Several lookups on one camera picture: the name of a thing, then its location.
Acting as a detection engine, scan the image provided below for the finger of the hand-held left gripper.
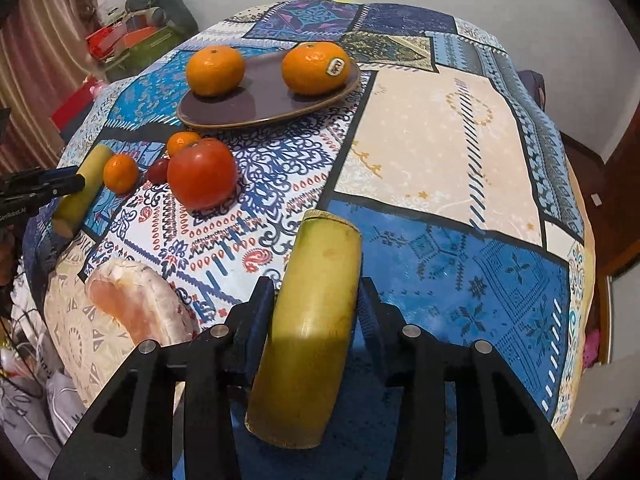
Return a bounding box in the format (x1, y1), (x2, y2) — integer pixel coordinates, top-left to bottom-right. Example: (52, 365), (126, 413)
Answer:
(0, 164), (86, 201)

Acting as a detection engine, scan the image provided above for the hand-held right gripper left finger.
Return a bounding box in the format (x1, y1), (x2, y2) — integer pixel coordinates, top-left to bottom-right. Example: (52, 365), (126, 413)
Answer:
(48, 276), (277, 480)

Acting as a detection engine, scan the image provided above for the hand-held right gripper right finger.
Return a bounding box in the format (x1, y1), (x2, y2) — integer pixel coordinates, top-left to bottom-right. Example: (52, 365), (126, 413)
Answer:
(356, 276), (581, 480)

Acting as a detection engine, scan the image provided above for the thin yellow-green sugarcane piece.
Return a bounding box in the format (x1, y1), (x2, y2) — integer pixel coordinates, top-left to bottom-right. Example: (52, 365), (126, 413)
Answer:
(51, 144), (117, 237)

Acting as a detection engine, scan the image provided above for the thick yellow-green sugarcane piece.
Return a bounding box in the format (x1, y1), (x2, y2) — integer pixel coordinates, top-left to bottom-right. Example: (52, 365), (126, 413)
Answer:
(244, 209), (363, 450)

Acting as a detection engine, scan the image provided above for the small mandarin orange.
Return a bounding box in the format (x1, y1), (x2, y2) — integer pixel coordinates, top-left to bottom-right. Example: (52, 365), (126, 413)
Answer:
(103, 154), (140, 195)
(166, 131), (203, 158)

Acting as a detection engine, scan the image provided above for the red flat box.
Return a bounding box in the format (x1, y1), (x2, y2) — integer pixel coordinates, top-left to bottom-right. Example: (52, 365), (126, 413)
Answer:
(50, 77), (108, 133)

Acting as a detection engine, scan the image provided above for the small red cherry tomato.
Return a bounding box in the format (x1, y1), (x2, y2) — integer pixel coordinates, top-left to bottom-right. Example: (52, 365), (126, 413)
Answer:
(146, 158), (171, 185)

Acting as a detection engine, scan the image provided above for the peeled pink pomelo piece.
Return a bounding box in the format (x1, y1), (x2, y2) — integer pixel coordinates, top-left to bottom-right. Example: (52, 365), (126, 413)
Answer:
(84, 259), (201, 347)

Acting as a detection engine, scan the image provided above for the brown striped curtain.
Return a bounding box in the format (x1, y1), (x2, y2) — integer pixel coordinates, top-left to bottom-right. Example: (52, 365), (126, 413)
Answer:
(0, 0), (103, 173)

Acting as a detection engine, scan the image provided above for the large red tomato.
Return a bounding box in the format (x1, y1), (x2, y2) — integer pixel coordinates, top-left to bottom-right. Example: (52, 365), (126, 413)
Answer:
(166, 138), (238, 212)

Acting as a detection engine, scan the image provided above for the red plastic toy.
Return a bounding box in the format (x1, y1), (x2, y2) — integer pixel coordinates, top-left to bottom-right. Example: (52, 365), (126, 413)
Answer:
(85, 24), (128, 59)

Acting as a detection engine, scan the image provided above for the green box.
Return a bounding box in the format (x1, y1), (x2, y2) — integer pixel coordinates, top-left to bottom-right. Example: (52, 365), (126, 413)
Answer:
(102, 27), (187, 82)

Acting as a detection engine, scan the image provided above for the plain large orange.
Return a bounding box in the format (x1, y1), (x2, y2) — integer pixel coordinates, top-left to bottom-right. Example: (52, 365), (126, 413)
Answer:
(186, 45), (246, 98)

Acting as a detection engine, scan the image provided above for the blue patchwork printed blanket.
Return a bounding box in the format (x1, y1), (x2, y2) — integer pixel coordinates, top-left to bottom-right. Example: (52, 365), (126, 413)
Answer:
(22, 0), (596, 436)

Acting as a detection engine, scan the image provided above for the grey printed cloth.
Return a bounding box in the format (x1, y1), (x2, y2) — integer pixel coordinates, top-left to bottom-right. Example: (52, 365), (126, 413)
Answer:
(0, 350), (88, 467)

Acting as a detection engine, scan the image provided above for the dark green bag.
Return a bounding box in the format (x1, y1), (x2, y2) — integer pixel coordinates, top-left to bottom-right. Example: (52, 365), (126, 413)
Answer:
(124, 0), (200, 36)

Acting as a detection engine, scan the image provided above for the brown oval plate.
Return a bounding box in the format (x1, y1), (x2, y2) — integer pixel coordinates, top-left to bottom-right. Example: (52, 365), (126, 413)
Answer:
(176, 50), (362, 130)

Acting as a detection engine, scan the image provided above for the large orange with sticker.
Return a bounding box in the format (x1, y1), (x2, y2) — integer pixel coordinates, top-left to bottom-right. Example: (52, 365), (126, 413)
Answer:
(281, 41), (351, 96)

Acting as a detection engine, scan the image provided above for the dark wooden furniture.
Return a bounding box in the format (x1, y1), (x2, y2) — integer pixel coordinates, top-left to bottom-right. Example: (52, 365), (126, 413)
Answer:
(559, 110), (640, 366)

